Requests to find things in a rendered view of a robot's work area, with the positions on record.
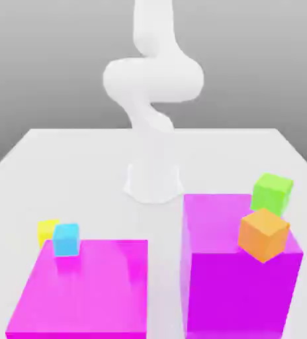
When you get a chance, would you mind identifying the small blue cube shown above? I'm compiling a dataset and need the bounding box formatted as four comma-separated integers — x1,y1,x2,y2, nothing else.
52,222,81,258

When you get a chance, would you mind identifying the small green cube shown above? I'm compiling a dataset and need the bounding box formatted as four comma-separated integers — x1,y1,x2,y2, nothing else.
250,172,294,218

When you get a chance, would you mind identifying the small yellow cube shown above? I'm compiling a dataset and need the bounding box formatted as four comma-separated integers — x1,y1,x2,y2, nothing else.
37,218,61,249

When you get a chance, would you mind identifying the small orange cube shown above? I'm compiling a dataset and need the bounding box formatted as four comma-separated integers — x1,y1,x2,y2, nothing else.
237,207,291,264

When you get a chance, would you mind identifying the large magenta box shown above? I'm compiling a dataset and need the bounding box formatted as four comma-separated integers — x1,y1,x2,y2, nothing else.
5,239,149,339

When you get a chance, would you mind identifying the large purple box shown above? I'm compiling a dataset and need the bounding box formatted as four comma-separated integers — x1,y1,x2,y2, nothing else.
181,193,304,339

